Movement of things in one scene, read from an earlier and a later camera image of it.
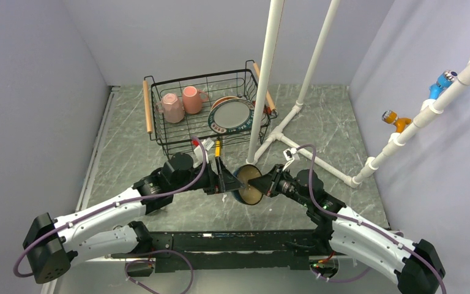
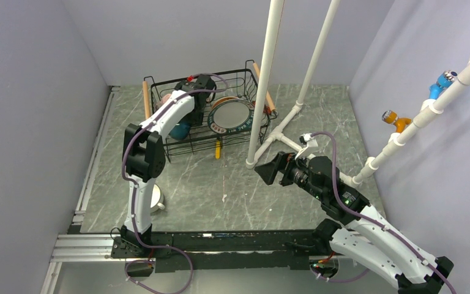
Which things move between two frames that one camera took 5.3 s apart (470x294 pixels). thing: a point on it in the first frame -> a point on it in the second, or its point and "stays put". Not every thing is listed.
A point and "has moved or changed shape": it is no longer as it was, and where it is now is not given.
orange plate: x=223 y=98 stays put
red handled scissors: x=267 y=110 stays put
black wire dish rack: x=218 y=105 stays put
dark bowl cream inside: x=249 y=195 -> x=180 y=130
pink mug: x=191 y=99 has moved or changed shape
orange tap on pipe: x=391 y=117 stays put
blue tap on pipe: x=443 y=80 stays put
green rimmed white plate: x=232 y=116 stays put
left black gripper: x=226 y=180 -> x=196 y=120
